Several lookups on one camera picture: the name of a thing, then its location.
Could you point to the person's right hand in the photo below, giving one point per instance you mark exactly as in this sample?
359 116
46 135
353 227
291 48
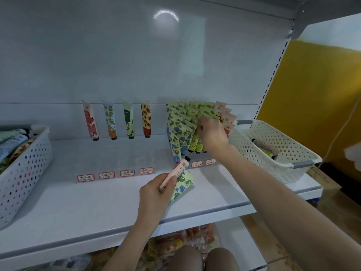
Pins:
213 138

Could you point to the person's left hand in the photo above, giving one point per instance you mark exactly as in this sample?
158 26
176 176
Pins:
153 200

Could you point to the blue floral hand cream tube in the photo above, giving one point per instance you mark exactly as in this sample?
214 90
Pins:
183 186

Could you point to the white pink hand cream tube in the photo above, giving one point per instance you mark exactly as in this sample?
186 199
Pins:
177 169

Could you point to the pile of green hand cream tubes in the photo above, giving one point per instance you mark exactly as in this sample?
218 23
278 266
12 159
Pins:
265 148

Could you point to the white perforated plastic basket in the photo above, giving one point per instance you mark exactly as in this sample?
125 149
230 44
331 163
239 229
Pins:
271 166
25 177

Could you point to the white metal shelf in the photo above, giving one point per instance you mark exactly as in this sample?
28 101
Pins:
73 206

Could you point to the row of hand cream tubes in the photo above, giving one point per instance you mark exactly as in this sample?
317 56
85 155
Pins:
129 118

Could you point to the pile of pale hand cream tubes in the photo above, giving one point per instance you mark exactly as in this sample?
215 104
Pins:
12 144

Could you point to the person's right forearm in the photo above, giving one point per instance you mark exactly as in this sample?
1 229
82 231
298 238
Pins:
287 217

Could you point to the person's left forearm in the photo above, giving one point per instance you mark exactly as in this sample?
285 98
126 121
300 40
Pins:
128 248

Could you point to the person's left leg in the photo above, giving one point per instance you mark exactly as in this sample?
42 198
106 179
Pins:
187 259

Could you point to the person's leg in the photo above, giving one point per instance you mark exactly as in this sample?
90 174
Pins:
221 260
187 259

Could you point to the person's right leg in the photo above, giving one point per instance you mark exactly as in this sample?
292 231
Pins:
221 260

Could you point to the pile of snack packets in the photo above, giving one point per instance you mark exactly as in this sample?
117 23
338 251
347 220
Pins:
175 240

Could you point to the clear divider tray with labels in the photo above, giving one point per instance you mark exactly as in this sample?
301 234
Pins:
85 178

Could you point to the small brown cardboard box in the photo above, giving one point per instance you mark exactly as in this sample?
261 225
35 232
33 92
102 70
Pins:
324 179

